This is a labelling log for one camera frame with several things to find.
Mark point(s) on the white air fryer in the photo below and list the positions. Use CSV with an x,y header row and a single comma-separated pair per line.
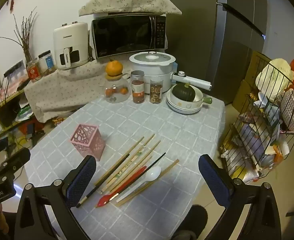
x,y
70,40

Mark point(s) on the cardboard box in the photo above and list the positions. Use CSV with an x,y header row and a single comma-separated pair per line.
x,y
252,66

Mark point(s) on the wooden shelf unit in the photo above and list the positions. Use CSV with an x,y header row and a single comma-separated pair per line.
x,y
5,102

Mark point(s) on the clear jar of dried rings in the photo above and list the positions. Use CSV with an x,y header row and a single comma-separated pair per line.
x,y
156,92

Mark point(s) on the red plastic spoon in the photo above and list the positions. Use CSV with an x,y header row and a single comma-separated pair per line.
x,y
103,201

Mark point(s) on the small tangerine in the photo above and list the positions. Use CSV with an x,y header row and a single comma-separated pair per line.
x,y
123,90
108,92

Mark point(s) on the person's dark clothed leg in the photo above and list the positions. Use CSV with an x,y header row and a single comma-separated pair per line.
x,y
192,222

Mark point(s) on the red label glass jar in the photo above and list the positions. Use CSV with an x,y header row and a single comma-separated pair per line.
x,y
33,73

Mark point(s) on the large tangerine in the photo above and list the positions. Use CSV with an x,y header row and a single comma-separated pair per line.
x,y
114,67

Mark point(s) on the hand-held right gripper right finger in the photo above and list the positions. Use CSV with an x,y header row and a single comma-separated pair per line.
x,y
213,180

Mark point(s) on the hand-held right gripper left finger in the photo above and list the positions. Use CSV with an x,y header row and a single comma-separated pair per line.
x,y
83,180

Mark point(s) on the grey refrigerator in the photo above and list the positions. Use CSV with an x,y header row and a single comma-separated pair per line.
x,y
199,42

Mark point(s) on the pink perforated utensil holder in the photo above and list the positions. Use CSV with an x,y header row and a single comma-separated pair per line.
x,y
87,142

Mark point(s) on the black chopstick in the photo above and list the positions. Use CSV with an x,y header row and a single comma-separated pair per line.
x,y
153,163
104,179

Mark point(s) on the blue label glass jar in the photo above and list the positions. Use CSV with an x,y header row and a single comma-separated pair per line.
x,y
48,63

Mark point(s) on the white electric cooking pot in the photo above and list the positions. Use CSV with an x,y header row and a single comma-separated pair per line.
x,y
159,72

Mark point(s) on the desk calendar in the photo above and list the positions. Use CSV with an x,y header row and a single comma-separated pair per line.
x,y
16,77

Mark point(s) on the dark green squash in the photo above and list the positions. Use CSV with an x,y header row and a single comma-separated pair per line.
x,y
183,92

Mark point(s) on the floral microwave cover cloth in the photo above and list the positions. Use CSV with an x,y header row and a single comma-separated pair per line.
x,y
127,3

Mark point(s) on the dried branches in vase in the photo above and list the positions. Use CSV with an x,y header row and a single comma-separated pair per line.
x,y
27,52

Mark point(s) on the clear jar of red spice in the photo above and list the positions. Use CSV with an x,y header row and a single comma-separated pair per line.
x,y
137,90

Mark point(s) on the white floral ceramic plate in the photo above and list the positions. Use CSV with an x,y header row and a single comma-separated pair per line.
x,y
184,110

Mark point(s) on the glass jar with wooden lid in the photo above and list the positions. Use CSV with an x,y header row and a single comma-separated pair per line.
x,y
117,98

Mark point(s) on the white plastic spoon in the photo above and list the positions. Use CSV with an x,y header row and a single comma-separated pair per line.
x,y
154,173

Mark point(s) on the black microwave oven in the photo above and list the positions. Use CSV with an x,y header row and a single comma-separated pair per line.
x,y
122,35

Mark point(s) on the cream plastic bag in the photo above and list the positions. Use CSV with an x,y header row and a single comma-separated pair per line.
x,y
274,72

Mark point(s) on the beige floral tablecloth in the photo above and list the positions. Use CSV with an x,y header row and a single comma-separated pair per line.
x,y
62,90

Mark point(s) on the pile of bamboo chopsticks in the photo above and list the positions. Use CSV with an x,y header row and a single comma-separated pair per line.
x,y
130,161

